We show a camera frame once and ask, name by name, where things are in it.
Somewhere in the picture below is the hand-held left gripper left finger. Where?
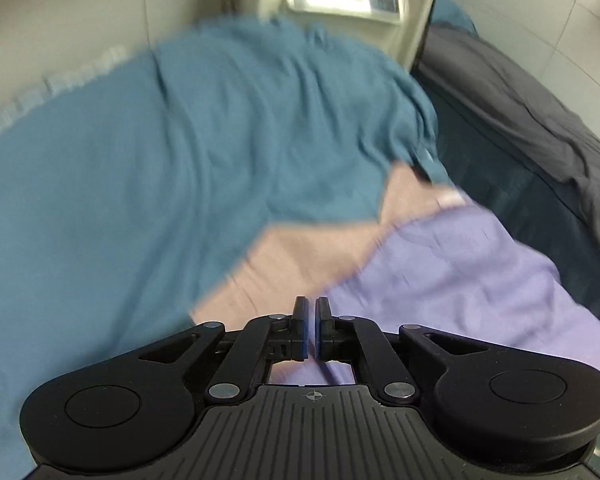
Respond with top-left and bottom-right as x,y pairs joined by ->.
139,296 -> 311,406

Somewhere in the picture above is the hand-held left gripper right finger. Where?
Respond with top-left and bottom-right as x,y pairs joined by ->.
315,296 -> 489,407

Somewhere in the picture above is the purple floral bed sheet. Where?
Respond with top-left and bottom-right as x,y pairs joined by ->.
187,162 -> 600,391

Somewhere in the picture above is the teal blanket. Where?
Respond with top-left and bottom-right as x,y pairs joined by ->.
0,12 -> 453,480

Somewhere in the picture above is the dark teal bed cover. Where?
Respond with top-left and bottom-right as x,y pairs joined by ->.
415,75 -> 600,311

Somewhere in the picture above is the dark grey duvet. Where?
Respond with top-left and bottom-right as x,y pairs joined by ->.
412,24 -> 600,256

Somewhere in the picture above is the white lace cloth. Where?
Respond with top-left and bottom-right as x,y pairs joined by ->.
0,44 -> 127,153

